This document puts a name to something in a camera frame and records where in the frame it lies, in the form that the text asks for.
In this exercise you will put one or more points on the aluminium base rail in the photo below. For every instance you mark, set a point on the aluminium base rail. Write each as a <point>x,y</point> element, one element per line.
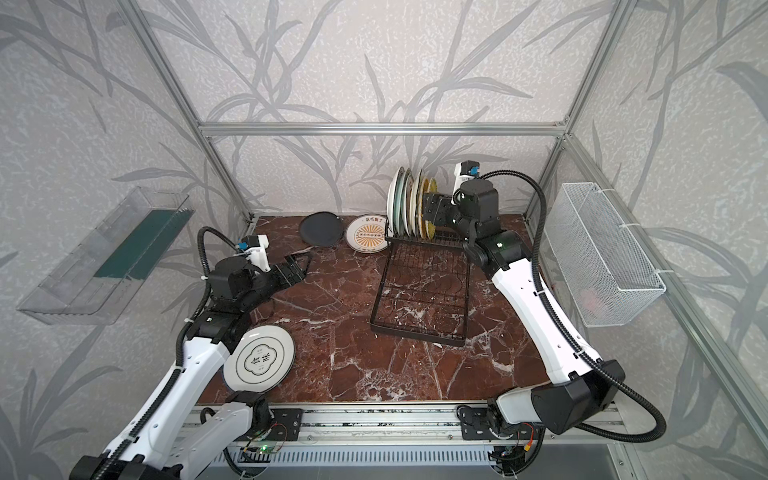
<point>399,423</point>

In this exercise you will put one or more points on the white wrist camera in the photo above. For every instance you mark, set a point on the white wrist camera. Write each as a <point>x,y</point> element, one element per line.
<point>254,248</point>
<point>465,171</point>

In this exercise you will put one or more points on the green rim lettered plate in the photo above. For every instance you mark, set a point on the green rim lettered plate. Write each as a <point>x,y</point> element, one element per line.
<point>391,202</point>

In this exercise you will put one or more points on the black wire dish rack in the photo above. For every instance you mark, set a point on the black wire dish rack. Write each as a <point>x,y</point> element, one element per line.
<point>424,291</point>

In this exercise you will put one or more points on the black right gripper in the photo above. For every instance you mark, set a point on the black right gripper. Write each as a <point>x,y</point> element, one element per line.
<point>441,209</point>

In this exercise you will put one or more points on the black round plate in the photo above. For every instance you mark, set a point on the black round plate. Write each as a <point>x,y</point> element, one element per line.
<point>322,229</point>

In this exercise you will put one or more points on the mint green flower plate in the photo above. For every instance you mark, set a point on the mint green flower plate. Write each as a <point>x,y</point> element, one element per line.
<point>399,201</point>

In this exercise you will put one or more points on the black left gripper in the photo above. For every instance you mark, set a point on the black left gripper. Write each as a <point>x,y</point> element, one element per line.
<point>288,271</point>

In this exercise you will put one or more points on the clear acrylic wall shelf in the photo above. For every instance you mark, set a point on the clear acrylic wall shelf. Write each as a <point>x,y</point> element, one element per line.
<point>95,282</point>

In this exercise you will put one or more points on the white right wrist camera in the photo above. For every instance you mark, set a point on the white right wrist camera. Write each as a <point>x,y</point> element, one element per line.
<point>465,171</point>

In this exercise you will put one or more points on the white mesh wall basket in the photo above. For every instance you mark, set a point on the white mesh wall basket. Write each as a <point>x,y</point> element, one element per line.
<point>607,272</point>

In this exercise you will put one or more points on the orange woven bamboo plate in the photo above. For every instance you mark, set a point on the orange woven bamboo plate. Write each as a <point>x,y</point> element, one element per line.
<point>425,183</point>

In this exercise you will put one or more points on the cream floral plate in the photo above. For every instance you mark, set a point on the cream floral plate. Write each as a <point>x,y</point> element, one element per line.
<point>417,201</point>

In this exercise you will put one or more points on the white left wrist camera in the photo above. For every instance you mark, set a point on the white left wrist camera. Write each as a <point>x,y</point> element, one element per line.
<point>254,248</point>

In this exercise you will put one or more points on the white plate black emblem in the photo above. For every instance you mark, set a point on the white plate black emblem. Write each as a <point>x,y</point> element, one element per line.
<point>261,361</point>

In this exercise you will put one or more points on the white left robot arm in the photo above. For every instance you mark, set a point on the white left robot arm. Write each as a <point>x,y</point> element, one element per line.
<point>219,336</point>

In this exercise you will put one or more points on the orange sunburst plate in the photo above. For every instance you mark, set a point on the orange sunburst plate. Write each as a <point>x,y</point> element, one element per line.
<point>367,234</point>
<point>410,193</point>

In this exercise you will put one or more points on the yellow woven plate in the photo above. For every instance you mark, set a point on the yellow woven plate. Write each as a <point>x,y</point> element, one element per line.
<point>428,214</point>

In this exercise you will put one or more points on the orange sunburst plate front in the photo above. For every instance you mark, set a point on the orange sunburst plate front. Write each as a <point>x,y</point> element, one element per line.
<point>410,193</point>

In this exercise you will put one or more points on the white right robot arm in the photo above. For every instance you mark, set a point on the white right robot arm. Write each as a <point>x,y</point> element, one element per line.
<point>580,383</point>

